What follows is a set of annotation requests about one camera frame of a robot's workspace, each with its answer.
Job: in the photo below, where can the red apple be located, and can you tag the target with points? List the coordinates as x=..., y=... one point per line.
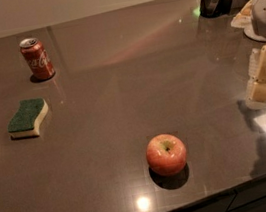
x=166, y=155

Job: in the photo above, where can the red cola can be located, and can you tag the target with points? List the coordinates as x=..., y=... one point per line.
x=37, y=58

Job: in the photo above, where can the green and yellow sponge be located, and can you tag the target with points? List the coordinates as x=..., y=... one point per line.
x=28, y=118

